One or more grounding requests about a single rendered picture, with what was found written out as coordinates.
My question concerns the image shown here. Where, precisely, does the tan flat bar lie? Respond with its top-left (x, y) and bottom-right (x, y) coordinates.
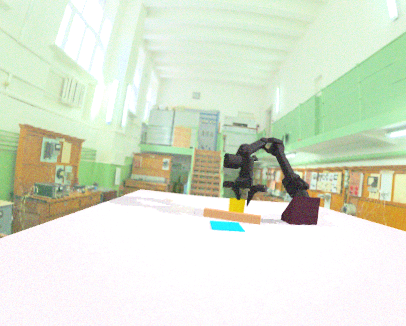
top-left (203, 208), bottom-right (261, 225)

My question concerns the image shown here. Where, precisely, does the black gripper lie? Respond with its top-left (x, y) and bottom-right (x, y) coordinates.
top-left (223, 170), bottom-right (268, 207)

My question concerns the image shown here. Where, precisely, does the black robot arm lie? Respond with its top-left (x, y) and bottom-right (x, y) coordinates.
top-left (224, 137), bottom-right (310, 198)

